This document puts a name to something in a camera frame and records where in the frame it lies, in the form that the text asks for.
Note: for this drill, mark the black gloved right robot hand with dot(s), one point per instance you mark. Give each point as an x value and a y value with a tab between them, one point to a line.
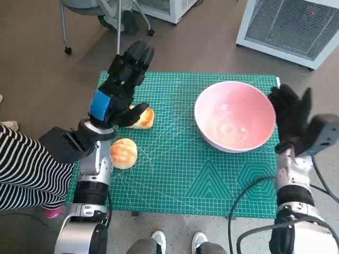
291	113

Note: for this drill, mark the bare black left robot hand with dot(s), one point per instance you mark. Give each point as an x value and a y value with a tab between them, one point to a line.
119	76

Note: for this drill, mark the long toy bread loaf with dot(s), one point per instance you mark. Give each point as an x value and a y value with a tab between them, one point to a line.
145	119

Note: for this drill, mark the pink bowl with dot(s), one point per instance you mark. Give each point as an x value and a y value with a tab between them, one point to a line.
233	116

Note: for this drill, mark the round toy bread bun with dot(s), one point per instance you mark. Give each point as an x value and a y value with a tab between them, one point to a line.
124	153

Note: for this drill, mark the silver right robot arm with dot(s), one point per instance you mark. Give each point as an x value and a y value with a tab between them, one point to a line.
291	172

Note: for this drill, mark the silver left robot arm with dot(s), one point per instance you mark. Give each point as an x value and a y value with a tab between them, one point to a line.
92	164

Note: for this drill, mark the grey office chair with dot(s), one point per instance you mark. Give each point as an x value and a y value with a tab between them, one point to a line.
118	26

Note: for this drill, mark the dark bag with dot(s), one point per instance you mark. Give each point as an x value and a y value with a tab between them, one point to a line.
131	22

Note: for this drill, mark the small white mesh cabinet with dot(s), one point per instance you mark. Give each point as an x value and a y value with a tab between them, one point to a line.
174	10

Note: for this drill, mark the large white mesh cabinet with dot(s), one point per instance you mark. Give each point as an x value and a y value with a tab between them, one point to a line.
286	26

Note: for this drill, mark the green cutting mat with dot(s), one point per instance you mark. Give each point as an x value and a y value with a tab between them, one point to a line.
172	158

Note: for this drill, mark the person in striped clothing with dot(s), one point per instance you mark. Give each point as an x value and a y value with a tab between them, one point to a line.
26	169

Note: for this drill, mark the black table clamp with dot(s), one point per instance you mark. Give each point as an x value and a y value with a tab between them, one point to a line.
135	213

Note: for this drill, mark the person with white shoes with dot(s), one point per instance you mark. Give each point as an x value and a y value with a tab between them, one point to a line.
159	238

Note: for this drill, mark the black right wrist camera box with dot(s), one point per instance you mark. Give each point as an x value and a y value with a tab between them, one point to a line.
323	132

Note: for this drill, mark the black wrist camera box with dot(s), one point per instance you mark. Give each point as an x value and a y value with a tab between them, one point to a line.
323	132
61	145

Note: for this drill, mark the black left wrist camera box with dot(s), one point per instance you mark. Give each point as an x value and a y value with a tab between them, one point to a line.
61	145

